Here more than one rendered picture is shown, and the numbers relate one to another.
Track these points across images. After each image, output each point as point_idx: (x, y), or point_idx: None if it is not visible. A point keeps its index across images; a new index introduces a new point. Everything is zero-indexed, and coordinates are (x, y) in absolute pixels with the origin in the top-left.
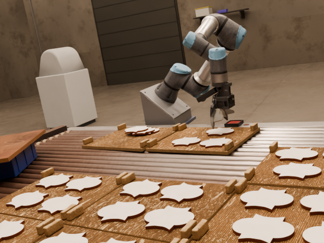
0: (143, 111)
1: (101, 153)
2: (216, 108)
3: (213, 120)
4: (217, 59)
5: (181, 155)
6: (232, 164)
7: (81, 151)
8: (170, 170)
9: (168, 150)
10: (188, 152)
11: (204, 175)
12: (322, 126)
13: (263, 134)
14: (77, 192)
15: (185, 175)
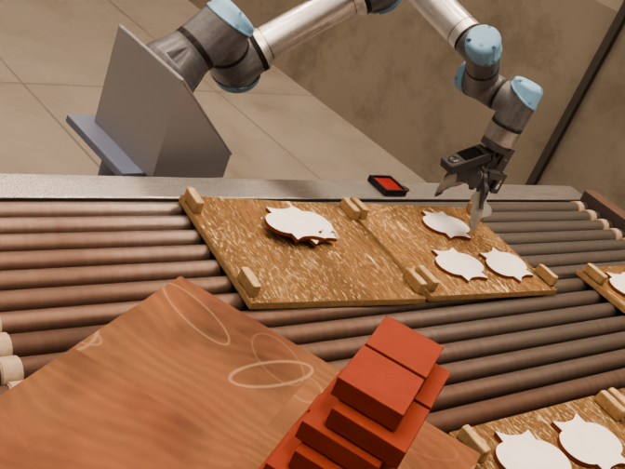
0: (167, 133)
1: (350, 322)
2: (472, 189)
3: (481, 216)
4: (535, 108)
5: (503, 306)
6: (587, 315)
7: (262, 322)
8: (564, 352)
9: (473, 295)
10: (504, 295)
11: (622, 354)
12: (505, 198)
13: (486, 225)
14: (619, 468)
15: (605, 360)
